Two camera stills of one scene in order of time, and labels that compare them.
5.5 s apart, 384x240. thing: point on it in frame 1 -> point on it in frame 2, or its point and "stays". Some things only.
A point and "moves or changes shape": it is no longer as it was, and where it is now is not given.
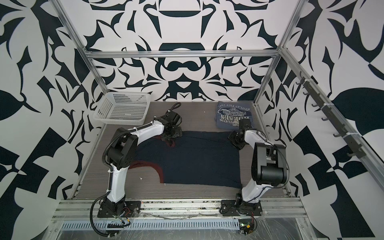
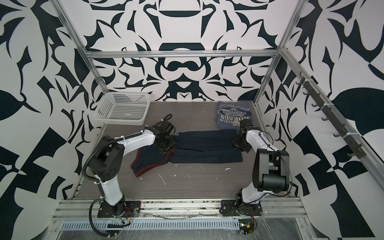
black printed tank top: (200, 158) moves or changes shape
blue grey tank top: (228, 113) stays
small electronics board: (246, 226) stays
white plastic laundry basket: (122, 107) stays
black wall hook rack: (355, 149) stays
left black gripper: (179, 134) -> (172, 145)
